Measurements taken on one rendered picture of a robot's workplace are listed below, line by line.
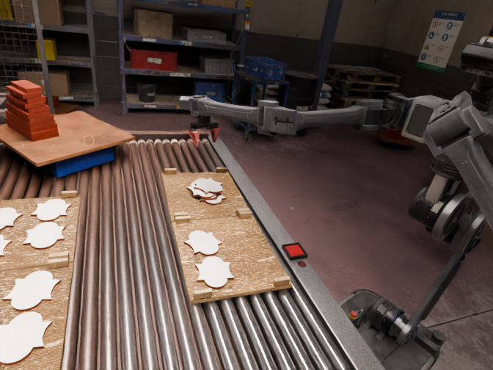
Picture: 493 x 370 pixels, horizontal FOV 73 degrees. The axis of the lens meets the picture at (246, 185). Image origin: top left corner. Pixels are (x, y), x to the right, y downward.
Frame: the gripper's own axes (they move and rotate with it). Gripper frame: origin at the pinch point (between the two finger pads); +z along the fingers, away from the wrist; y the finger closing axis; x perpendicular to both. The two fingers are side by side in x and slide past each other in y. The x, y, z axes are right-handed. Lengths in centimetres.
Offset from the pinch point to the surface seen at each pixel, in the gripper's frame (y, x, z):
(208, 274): 32, 44, 29
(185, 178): 1.9, -16.0, 21.5
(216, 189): 0.1, 7.5, 20.4
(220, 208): 3.3, 14.0, 26.2
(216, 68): -256, -323, 2
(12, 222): 75, -16, 18
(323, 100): -421, -231, 56
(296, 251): -4, 52, 33
